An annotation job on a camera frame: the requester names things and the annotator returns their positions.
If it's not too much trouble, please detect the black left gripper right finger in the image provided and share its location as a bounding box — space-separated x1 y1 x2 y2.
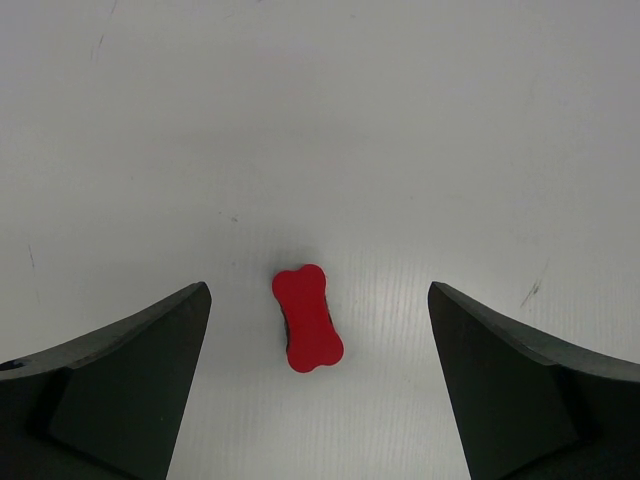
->
428 282 639 479

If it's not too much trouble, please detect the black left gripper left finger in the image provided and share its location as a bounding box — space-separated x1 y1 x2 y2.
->
1 282 211 479

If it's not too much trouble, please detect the red bone-shaped eraser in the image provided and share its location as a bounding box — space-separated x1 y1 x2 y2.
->
272 264 344 373

